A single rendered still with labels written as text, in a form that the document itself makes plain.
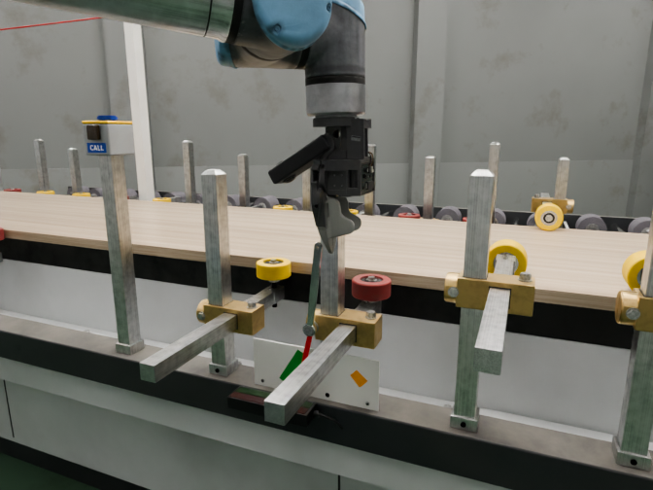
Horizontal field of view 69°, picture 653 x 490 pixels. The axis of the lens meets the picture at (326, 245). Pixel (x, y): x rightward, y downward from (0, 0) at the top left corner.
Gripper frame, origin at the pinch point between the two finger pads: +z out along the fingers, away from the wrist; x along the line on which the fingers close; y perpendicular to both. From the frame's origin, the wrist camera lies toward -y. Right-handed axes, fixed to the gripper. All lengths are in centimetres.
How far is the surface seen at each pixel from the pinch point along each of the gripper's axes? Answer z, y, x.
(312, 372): 15.8, 3.0, -13.1
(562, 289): 12.6, 37.0, 29.4
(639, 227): 21, 72, 155
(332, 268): 5.8, -1.6, 6.2
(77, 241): 11, -91, 27
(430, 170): -4, -5, 115
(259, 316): 17.8, -18.6, 8.4
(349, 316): 14.7, 1.2, 7.0
